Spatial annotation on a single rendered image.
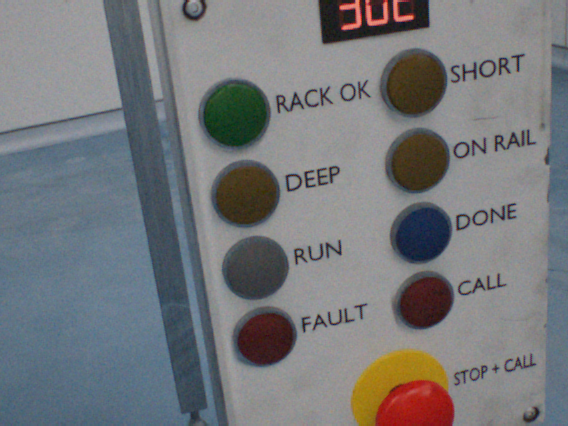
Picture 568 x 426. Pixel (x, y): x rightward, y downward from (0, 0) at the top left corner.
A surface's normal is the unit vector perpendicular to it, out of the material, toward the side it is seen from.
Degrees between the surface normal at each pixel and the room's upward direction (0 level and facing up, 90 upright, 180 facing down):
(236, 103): 87
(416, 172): 93
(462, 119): 90
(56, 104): 90
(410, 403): 66
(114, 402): 0
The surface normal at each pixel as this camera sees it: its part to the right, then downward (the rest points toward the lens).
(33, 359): -0.11, -0.92
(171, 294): 0.25, 0.35
